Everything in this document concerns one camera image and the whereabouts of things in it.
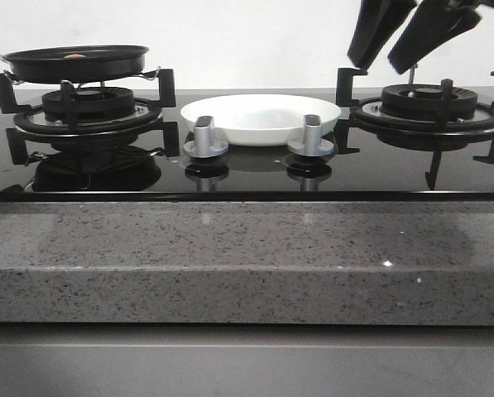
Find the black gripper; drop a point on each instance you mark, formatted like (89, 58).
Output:
(434, 23)

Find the white round plate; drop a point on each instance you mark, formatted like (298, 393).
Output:
(261, 119)

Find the black frying pan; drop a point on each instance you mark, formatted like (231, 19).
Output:
(102, 63)

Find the fried egg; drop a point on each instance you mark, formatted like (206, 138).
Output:
(74, 56)

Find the black right burner pan support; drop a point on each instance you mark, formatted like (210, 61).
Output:
(434, 118)

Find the black burner pan support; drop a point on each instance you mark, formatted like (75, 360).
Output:
(83, 120)
(434, 118)

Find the silver right stove knob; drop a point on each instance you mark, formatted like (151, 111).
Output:
(311, 144)

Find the silver stove knob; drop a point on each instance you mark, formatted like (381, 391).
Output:
(311, 144)
(205, 143)

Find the black glass gas stove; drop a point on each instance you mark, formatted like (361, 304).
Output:
(366, 166)

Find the silver left stove knob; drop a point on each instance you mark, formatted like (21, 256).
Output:
(205, 143)

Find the black left burner pan support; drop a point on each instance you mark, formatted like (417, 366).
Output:
(83, 120)

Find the grey cabinet front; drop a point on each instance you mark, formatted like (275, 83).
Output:
(83, 360)

